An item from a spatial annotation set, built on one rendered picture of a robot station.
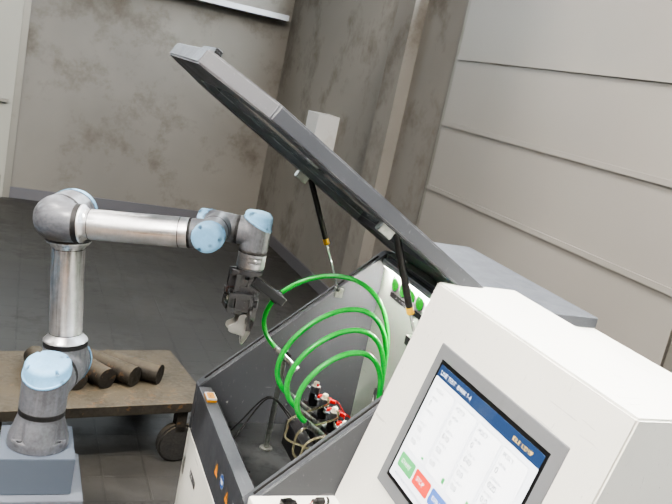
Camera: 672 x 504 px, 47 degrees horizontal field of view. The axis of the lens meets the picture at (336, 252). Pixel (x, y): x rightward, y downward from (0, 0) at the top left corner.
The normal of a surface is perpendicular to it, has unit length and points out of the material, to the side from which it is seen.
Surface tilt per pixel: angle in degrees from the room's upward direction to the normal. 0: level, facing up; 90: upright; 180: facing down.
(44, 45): 90
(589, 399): 76
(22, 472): 90
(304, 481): 90
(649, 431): 90
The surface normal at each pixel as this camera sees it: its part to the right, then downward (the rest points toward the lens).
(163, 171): 0.35, 0.28
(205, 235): -0.02, 0.22
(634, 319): -0.92, -0.11
